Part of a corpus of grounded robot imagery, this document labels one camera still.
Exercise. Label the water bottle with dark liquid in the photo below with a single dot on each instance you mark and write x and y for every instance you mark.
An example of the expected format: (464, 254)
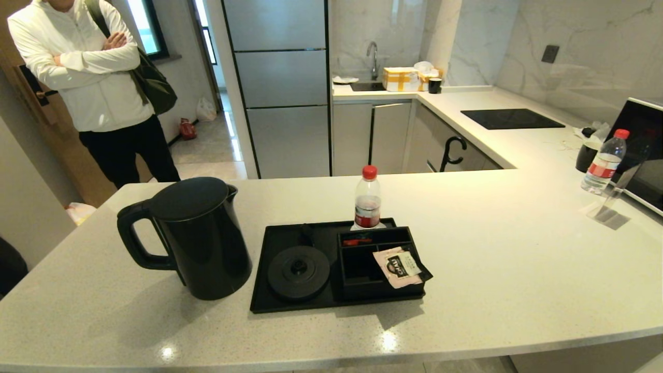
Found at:
(368, 204)

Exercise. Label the black electric kettle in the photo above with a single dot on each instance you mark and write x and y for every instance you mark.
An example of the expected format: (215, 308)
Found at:
(207, 243)

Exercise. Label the dark green shoulder bag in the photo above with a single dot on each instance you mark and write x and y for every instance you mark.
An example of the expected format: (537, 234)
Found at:
(155, 88)

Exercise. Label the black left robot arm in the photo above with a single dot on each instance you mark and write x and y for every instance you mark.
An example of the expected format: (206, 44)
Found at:
(10, 267)

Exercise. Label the black round kettle base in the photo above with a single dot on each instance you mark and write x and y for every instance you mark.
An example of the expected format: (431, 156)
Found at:
(298, 280)

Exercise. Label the pink tea bag sachet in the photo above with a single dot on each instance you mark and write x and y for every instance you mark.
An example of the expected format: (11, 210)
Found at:
(399, 267)

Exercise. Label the small black cup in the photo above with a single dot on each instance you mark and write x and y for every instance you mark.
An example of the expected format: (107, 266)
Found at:
(435, 85)

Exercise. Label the clear water bottle red cap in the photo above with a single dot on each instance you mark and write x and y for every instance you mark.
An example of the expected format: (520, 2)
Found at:
(603, 166)

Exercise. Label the red sachet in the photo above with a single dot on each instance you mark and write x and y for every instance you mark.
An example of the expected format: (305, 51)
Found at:
(356, 241)

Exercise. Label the white base cabinet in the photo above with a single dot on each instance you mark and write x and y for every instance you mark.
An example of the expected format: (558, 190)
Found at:
(388, 137)

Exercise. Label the black compartment organizer box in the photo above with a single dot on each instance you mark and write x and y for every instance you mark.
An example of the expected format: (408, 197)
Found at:
(362, 269)

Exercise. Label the silver refrigerator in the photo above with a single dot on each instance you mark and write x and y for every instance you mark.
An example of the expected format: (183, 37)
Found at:
(282, 103)

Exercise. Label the white plate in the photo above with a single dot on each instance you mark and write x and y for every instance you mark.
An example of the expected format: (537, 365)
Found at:
(345, 80)

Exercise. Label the black curved faucet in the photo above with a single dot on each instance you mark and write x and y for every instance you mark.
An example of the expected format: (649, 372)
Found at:
(444, 155)

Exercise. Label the yellow white striped box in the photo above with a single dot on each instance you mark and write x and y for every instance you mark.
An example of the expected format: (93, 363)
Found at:
(400, 80)

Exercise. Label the black rectangular serving tray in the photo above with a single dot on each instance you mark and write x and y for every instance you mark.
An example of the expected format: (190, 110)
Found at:
(279, 305)

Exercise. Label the chrome sink faucet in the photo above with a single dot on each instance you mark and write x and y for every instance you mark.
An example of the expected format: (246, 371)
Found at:
(374, 54)

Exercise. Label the small yellow white box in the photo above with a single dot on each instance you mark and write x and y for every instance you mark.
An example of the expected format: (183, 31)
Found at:
(426, 81)

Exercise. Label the red bag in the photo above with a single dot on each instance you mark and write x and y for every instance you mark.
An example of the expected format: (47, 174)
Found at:
(187, 128)

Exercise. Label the black induction cooktop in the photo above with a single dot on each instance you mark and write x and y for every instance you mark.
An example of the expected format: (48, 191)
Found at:
(510, 119)

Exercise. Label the dark framed window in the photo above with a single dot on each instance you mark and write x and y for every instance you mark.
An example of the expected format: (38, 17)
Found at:
(147, 26)

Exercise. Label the crumpled white orange plastic bag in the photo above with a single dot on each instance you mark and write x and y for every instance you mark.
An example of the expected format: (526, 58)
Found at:
(80, 212)

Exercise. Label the person in white jacket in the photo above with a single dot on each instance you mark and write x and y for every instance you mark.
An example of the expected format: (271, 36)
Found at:
(98, 88)

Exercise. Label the large black mug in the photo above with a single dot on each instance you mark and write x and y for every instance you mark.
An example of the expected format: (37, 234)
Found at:
(587, 157)

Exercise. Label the clear acrylic sign holder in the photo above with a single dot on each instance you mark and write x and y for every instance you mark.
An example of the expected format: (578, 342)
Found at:
(614, 199)

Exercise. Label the black microwave oven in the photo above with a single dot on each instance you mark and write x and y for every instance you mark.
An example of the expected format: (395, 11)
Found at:
(647, 155)

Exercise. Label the dark wall socket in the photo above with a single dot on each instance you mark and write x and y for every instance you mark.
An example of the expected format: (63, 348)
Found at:
(550, 53)

